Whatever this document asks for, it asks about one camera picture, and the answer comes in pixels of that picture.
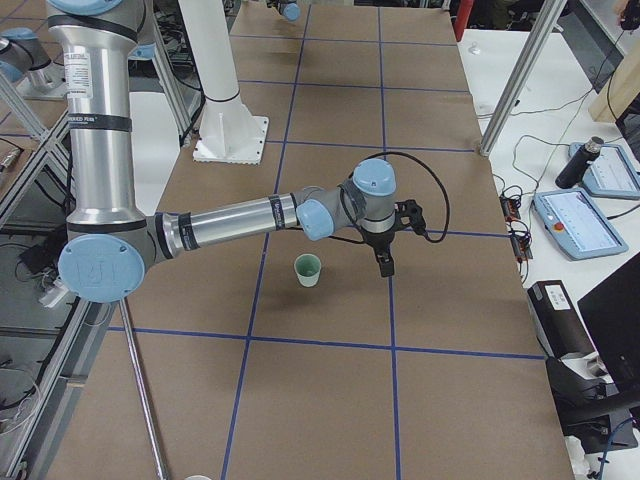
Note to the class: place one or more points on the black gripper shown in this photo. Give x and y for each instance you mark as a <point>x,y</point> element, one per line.
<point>378,242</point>

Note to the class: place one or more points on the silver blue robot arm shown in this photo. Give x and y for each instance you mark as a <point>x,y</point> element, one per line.
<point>116,231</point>
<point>289,9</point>

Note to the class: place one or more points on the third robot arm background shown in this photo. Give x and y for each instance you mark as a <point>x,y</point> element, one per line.
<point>27,65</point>

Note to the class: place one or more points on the light green cup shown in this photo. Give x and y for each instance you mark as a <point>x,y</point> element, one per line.
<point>307,268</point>

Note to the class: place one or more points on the small black circuit board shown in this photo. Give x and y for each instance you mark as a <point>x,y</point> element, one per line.
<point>510,206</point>

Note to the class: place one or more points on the blue teach pendant near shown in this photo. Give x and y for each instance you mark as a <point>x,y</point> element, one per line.
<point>577,225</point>

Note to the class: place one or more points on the blue teach pendant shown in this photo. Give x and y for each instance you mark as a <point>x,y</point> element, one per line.
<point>577,225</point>
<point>612,175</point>

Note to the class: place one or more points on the black box with label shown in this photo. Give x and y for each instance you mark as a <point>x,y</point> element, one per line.
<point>559,330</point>

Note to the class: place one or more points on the black water bottle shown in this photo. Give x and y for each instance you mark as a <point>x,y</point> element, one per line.
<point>573,173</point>

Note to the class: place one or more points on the black monitor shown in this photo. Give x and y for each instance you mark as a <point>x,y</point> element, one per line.
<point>610,312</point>

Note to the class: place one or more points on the blue teach pendant far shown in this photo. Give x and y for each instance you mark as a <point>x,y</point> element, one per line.
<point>612,175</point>

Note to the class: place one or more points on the metal rod at table edge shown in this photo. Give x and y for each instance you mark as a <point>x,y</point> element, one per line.
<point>162,471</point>

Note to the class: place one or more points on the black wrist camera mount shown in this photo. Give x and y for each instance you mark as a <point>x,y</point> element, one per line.
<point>409,215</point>

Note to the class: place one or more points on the white pedestal column base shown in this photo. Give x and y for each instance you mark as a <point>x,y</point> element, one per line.
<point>228,132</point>

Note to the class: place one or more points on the aluminium frame post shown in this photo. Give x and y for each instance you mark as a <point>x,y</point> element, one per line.
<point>533,46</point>

